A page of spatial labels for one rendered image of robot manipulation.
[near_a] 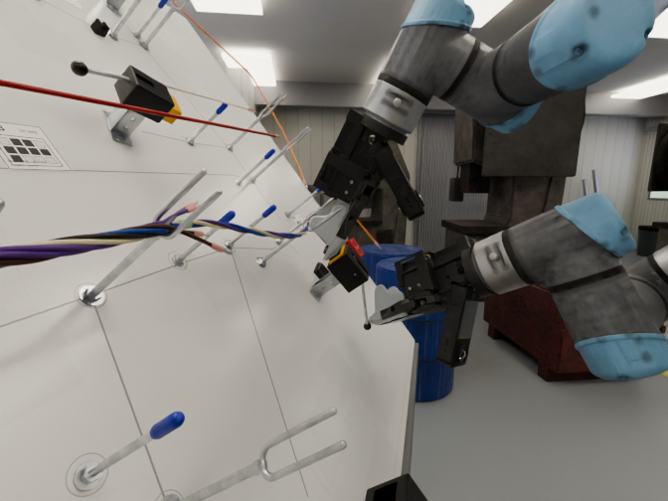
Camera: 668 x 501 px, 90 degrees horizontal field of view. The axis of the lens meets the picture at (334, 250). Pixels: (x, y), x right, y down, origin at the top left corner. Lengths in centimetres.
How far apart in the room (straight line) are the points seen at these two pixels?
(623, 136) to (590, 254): 883
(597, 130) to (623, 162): 92
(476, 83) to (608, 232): 22
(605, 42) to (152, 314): 43
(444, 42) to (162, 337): 43
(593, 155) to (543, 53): 843
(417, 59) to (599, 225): 27
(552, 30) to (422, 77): 15
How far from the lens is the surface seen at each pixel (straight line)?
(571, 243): 44
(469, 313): 51
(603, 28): 37
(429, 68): 47
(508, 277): 46
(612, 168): 910
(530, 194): 414
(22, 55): 50
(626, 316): 45
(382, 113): 46
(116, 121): 47
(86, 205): 37
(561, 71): 37
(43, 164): 39
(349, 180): 47
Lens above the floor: 125
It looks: 10 degrees down
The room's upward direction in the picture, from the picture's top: straight up
